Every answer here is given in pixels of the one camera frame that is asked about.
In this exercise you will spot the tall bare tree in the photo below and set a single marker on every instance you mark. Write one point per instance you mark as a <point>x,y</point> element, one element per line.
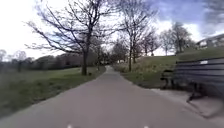
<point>130,56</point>

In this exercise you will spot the large bare tree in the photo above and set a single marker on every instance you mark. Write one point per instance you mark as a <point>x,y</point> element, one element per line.
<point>84,63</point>

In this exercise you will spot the grey asphalt path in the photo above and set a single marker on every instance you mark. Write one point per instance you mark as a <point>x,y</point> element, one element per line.
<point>106,100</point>

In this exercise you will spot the grass slope with leaves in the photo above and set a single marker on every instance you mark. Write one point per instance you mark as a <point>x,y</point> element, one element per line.
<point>150,68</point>

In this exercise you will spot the distant line of trees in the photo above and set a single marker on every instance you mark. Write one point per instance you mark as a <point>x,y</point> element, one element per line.
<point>50,61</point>

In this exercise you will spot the row of bare trees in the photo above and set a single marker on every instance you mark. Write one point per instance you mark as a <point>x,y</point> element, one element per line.
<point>178,38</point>

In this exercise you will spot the flat grass field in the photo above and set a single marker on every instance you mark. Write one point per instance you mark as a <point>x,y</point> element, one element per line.
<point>33,86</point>

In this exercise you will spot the dark wooden bench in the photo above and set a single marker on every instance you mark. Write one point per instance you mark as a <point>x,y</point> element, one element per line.
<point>200,73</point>

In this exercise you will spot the pale low building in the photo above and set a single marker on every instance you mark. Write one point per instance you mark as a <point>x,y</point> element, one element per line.
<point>211,41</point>

